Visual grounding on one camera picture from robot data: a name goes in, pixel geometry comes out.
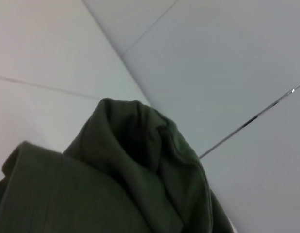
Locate dark green FREE t-shirt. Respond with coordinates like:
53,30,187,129
0,97,234,233

